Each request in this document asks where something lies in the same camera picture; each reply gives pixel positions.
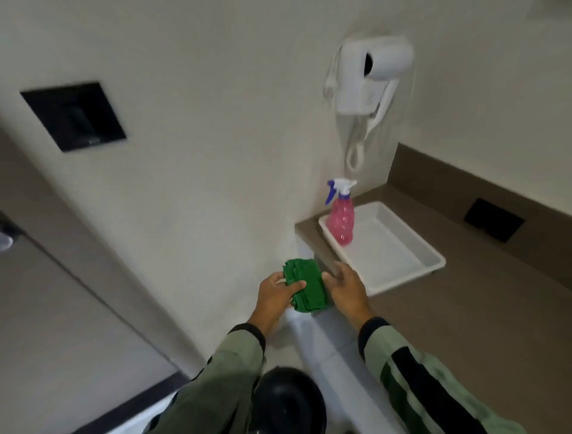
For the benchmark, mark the person's right hand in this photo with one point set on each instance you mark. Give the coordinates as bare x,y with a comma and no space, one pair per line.
351,293

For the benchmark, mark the pink spray bottle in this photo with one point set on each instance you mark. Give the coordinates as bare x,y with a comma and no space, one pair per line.
341,214

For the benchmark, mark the person's right thumb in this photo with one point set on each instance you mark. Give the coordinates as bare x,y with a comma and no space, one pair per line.
330,281

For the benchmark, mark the person's left hand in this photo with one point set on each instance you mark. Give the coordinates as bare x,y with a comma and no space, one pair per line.
270,297

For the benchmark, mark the green cloth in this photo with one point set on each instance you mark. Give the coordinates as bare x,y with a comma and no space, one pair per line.
308,286

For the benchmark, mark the person's left thumb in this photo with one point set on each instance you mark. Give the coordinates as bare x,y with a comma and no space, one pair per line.
294,288

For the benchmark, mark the white wall hair dryer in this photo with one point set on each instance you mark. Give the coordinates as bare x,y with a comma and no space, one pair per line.
368,76

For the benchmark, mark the grey door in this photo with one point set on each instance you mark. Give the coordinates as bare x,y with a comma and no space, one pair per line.
67,322

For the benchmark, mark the person's right forearm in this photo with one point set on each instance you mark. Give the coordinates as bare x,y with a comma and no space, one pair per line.
415,380

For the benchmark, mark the black round bin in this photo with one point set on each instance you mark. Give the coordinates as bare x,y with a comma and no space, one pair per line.
288,402

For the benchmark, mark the white plastic tray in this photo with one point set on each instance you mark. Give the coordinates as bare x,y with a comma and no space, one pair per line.
384,250

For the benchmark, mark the person's left forearm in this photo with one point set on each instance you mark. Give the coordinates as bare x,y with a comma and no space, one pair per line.
210,380

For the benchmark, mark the black square wall panel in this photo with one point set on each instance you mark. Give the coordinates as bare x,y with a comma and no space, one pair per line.
73,116

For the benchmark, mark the black wall socket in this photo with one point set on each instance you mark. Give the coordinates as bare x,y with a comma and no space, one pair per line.
493,220

